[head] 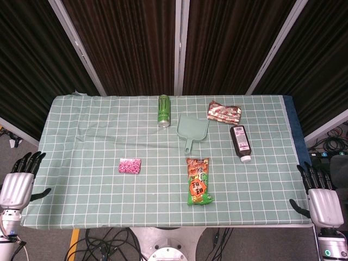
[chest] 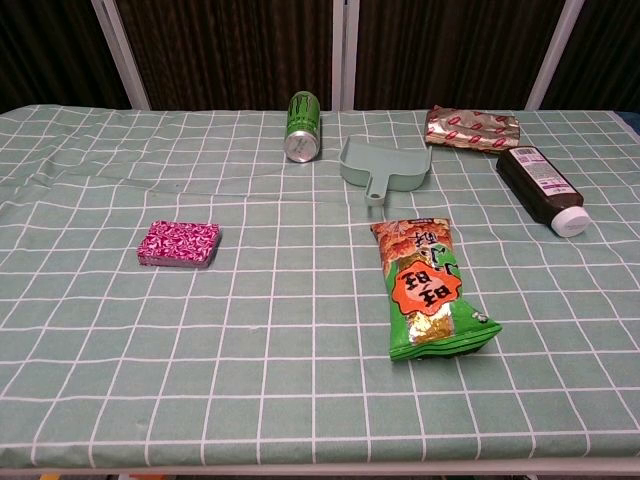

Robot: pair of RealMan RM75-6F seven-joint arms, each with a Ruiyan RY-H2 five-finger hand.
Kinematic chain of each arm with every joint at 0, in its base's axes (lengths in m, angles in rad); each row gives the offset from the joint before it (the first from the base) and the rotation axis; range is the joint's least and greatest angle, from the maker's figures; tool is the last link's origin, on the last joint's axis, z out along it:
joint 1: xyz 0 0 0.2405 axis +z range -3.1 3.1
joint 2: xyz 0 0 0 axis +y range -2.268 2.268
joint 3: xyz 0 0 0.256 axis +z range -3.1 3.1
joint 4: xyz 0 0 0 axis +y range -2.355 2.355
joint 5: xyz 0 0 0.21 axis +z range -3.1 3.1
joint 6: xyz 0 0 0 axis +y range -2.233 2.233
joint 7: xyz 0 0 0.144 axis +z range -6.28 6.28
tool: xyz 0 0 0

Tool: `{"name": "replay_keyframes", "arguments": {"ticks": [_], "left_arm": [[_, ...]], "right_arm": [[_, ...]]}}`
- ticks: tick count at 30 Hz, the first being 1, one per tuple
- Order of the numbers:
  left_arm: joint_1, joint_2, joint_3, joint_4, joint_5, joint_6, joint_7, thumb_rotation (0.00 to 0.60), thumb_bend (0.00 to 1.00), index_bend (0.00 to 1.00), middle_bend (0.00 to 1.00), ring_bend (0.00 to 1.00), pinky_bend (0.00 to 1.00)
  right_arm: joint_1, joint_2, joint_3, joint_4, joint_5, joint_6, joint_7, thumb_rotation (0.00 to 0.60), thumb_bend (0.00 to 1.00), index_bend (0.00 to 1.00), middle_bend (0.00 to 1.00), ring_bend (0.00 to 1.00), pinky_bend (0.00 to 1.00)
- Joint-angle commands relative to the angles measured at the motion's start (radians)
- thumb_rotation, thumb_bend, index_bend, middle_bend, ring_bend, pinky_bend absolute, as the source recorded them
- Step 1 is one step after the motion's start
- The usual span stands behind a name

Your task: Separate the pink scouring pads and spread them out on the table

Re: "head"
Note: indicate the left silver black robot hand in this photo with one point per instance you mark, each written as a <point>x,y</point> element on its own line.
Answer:
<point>16,190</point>

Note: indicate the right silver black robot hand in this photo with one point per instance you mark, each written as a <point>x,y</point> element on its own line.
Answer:
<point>324,206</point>

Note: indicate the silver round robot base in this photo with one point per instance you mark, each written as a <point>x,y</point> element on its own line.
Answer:
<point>166,242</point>

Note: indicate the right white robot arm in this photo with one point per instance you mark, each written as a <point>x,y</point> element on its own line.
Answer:
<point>333,244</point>

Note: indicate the white paper scrap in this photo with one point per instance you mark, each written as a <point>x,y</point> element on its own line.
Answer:
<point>13,143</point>

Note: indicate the black power strip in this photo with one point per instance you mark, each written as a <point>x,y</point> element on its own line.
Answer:
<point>323,154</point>

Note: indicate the green checkered tablecloth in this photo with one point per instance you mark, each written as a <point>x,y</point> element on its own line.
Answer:
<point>81,195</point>

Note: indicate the yellow floor tape strip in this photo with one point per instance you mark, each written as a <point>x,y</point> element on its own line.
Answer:
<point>73,244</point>

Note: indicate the dark blue under cloth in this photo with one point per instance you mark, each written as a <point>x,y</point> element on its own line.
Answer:
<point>295,127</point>

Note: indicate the brown bottle white cap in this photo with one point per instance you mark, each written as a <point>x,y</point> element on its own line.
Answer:
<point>240,141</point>

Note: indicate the dark brown partition panel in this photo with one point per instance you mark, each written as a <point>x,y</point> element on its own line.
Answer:
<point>130,49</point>
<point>27,68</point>
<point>320,68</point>
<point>231,49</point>

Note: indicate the green orange snack bag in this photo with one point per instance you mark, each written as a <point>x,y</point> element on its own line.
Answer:
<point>198,182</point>

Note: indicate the red silver foil packet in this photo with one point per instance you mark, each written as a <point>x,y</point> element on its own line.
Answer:
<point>224,112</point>

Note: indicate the green plastic dustpan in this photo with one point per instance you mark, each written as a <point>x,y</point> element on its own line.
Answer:
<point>191,129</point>

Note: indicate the green energy drink can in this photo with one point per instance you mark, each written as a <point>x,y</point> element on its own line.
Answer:
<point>164,111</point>

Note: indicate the white partition base rail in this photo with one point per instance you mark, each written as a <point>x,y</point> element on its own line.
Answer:
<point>326,130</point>
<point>19,130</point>

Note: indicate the white partition frame post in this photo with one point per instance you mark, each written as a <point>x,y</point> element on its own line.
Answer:
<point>79,49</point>
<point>181,40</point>
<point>275,49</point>

